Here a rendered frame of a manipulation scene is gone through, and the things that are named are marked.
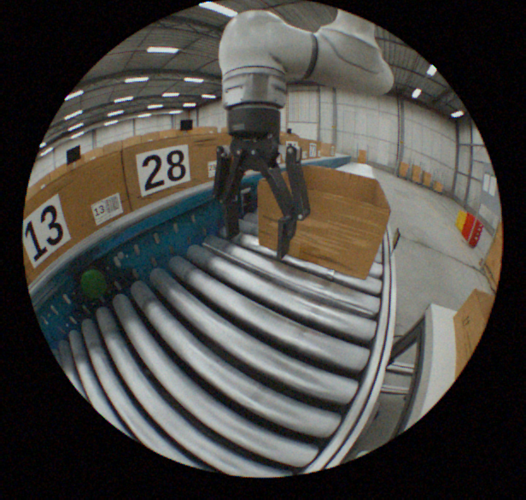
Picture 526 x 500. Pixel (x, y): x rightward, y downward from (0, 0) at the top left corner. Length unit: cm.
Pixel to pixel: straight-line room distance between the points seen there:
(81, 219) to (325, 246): 56
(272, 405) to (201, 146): 61
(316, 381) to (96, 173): 55
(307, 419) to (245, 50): 46
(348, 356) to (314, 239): 25
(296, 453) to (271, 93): 45
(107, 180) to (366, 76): 53
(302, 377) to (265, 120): 34
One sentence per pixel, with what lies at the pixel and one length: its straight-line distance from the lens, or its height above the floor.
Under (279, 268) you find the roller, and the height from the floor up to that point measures 75.
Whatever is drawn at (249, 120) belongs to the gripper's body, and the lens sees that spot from 22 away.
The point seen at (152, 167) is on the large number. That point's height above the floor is 98.
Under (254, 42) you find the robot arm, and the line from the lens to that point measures 26.
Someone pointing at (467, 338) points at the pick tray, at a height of 79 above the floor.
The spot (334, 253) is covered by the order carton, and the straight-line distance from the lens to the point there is 39.
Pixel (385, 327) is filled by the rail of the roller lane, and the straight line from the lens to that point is 38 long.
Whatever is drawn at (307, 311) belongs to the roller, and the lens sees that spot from 33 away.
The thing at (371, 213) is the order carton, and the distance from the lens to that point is 34.
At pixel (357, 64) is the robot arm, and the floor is 115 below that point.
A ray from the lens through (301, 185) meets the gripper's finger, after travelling 23.
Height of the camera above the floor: 101
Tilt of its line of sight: 31 degrees down
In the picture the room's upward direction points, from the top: straight up
